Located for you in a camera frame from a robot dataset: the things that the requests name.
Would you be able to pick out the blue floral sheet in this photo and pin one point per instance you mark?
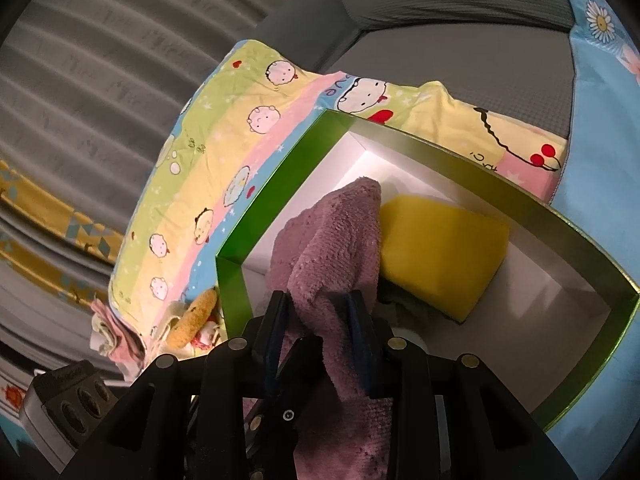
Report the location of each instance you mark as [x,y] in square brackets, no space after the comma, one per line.
[605,135]

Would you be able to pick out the yellow sponge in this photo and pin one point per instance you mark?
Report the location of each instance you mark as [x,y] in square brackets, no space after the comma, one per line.
[440,250]

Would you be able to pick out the cartoon printed blanket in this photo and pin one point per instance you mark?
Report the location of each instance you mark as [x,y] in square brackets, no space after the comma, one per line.
[200,150]

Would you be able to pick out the pink garment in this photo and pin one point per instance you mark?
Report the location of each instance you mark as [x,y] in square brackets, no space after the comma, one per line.
[125,352]

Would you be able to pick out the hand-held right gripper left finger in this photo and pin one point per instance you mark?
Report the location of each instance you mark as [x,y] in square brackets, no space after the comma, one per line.
[274,360]

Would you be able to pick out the brown cookie plush toy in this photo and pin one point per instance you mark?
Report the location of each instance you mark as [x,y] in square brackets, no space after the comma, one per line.
[192,320]

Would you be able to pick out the grey sofa cushions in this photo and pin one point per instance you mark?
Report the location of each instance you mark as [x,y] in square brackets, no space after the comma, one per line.
[450,60]

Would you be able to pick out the red and white checked cloth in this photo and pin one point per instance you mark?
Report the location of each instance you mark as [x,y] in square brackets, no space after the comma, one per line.
[207,335]

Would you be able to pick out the mauve fleece towel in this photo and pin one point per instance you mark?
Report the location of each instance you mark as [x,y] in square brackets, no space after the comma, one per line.
[330,240]

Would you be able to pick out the grey green garment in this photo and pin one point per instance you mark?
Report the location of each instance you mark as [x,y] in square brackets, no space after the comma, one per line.
[102,335]

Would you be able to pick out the green cardboard box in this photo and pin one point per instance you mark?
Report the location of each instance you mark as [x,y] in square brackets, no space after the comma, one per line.
[270,200]

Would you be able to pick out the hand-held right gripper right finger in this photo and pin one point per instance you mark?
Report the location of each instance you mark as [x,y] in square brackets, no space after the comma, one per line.
[357,340]

